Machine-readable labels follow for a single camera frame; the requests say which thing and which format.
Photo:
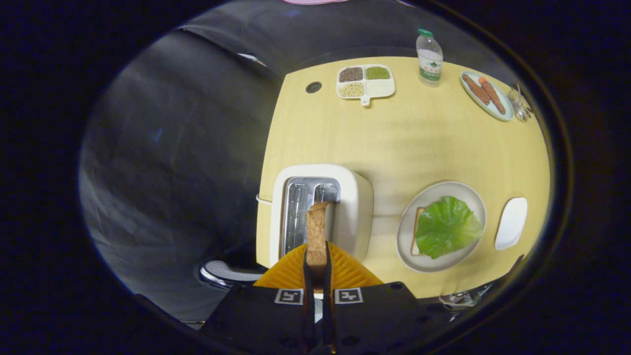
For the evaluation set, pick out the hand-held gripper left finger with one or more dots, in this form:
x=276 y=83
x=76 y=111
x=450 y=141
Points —
x=266 y=320

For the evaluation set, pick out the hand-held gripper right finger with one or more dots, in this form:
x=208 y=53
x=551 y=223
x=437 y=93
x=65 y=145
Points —
x=374 y=320

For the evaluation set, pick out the toasted bread slice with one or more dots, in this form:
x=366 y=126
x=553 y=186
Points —
x=316 y=231

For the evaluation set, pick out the green lettuce leaf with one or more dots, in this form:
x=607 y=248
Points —
x=446 y=227

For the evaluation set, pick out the white bread slice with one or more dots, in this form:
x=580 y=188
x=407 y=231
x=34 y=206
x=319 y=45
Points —
x=418 y=231

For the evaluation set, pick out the cream toaster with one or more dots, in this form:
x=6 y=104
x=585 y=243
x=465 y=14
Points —
x=355 y=207

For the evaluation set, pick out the cream round plate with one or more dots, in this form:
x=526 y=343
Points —
x=443 y=190

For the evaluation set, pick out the white oval plate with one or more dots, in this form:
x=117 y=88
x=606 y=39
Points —
x=511 y=224

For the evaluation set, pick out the pile of yellow beans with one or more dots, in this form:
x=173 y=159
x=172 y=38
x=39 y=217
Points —
x=352 y=89

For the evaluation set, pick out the white divided dish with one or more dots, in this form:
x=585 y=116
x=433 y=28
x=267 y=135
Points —
x=380 y=88

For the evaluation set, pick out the pile of green beans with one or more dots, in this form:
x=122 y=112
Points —
x=377 y=73

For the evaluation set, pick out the pile of brown beans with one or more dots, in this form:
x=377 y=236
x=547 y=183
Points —
x=351 y=74

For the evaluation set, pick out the brown meat piece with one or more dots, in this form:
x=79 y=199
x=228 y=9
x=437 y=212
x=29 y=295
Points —
x=476 y=89
x=493 y=94

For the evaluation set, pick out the clear drinking glass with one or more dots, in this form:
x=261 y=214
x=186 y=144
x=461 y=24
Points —
x=520 y=106

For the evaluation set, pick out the pale green plate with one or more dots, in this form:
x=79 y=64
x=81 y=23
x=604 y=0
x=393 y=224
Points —
x=498 y=90

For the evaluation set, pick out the clear plastic water bottle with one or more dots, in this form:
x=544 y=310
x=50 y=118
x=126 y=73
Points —
x=429 y=64

